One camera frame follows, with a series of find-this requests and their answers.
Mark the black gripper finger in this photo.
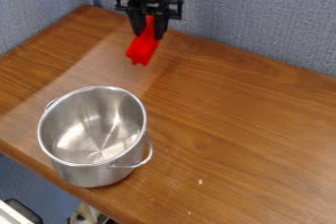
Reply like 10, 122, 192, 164
126, 0, 147, 36
154, 9, 170, 40

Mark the red elongated object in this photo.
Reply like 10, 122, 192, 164
126, 16, 159, 66

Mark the silver metal pot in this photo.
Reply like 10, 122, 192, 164
38, 85, 154, 188

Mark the white patterned object under table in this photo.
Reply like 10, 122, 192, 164
64, 203, 119, 224

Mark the black and white object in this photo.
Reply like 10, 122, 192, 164
0, 198, 43, 224

